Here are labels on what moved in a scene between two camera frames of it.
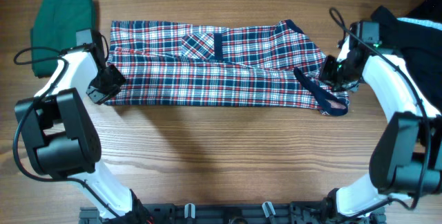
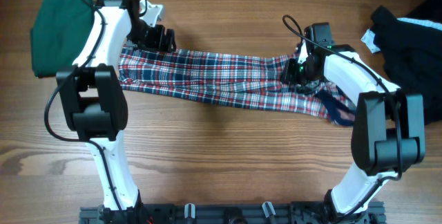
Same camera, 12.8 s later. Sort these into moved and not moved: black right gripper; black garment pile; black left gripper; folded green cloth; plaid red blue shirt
Moved: black left gripper; black right gripper; plaid red blue shirt
Not moved: black garment pile; folded green cloth
